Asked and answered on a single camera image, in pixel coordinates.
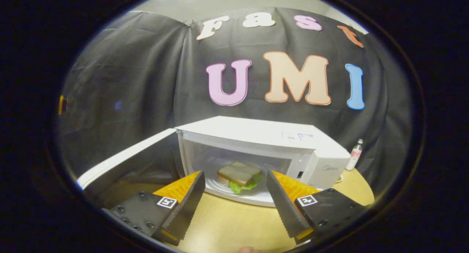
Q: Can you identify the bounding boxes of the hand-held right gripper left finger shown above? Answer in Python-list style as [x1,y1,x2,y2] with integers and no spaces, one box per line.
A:
[106,170,206,246]

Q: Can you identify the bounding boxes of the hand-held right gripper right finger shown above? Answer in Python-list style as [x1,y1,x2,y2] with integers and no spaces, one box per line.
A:
[266,169,367,245]

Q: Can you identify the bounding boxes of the sandwich with lettuce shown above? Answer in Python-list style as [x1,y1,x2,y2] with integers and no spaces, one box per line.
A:
[217,162,263,194]

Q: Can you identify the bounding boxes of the white microwave oven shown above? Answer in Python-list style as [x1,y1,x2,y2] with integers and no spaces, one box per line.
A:
[77,116,351,208]

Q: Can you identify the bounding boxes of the black backdrop cloth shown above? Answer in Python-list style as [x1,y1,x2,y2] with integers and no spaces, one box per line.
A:
[57,7,414,198]

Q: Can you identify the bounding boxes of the small bottle with pink label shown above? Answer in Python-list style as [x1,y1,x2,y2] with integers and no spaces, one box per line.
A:
[346,139,364,171]

